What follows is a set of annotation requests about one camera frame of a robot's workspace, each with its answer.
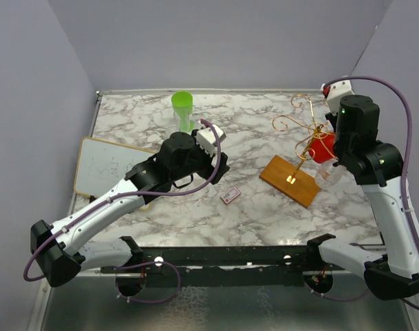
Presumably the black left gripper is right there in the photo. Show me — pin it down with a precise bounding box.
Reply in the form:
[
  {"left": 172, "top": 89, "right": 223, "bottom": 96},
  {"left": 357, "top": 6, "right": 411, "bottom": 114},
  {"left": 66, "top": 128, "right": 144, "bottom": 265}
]
[{"left": 171, "top": 130, "right": 230, "bottom": 184}]

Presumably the red plastic wine glass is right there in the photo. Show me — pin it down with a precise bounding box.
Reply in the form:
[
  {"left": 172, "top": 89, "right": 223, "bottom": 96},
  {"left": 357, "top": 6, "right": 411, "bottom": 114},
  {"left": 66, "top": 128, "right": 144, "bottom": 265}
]
[{"left": 308, "top": 133, "right": 335, "bottom": 164}]

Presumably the clear glass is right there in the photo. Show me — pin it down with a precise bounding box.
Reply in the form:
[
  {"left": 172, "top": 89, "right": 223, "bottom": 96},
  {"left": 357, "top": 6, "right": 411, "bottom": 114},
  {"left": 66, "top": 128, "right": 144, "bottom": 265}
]
[
  {"left": 173, "top": 108, "right": 195, "bottom": 133},
  {"left": 315, "top": 159, "right": 345, "bottom": 190}
]

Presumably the green plastic wine glass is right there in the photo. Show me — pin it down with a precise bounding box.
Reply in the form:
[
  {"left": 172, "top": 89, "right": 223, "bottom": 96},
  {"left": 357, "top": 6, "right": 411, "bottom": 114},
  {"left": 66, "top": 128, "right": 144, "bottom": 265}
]
[{"left": 171, "top": 91, "right": 194, "bottom": 133}]

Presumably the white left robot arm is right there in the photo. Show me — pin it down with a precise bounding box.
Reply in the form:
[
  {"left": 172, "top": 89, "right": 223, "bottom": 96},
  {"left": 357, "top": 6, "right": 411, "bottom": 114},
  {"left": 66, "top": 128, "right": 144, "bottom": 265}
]
[{"left": 29, "top": 126, "right": 230, "bottom": 288}]

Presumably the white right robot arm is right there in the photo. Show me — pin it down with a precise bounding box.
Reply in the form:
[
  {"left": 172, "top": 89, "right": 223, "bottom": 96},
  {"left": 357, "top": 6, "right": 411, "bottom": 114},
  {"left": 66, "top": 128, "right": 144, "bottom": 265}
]
[{"left": 305, "top": 94, "right": 419, "bottom": 301}]

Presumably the small red white card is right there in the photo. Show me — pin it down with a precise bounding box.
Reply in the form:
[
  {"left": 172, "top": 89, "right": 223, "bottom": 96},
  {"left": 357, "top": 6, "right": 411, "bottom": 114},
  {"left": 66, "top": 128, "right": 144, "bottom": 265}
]
[{"left": 220, "top": 188, "right": 241, "bottom": 205}]

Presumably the yellow-framed whiteboard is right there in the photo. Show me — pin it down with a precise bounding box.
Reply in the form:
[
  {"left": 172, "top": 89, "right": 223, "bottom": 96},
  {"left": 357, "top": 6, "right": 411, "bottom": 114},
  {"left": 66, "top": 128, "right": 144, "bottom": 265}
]
[{"left": 74, "top": 137, "right": 154, "bottom": 197}]

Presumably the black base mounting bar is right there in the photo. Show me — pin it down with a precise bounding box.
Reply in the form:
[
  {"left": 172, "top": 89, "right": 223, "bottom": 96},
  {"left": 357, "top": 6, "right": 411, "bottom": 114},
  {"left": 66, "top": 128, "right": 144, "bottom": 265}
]
[{"left": 101, "top": 245, "right": 322, "bottom": 288}]

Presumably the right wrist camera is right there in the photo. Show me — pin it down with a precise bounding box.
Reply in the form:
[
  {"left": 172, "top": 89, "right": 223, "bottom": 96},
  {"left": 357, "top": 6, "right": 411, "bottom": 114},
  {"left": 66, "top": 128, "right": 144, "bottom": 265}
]
[{"left": 321, "top": 80, "right": 354, "bottom": 116}]

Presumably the gold wire glass rack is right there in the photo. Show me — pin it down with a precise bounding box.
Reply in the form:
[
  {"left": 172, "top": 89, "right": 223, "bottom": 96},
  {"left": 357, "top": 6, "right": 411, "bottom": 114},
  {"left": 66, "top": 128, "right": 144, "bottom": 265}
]
[{"left": 259, "top": 94, "right": 334, "bottom": 208}]

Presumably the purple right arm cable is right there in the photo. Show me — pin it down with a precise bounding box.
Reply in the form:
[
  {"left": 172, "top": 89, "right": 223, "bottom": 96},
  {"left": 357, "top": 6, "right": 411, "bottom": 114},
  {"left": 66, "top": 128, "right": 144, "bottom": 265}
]
[{"left": 307, "top": 76, "right": 419, "bottom": 313}]

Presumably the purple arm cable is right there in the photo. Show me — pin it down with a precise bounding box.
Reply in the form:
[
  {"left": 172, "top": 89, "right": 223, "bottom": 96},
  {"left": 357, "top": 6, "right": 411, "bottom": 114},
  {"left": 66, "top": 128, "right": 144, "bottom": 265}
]
[
  {"left": 22, "top": 119, "right": 224, "bottom": 304},
  {"left": 307, "top": 76, "right": 419, "bottom": 313}
]

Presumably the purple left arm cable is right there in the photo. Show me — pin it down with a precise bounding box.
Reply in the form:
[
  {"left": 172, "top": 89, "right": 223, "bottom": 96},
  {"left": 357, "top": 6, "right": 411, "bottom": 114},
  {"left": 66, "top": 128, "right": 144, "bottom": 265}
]
[{"left": 22, "top": 119, "right": 224, "bottom": 304}]

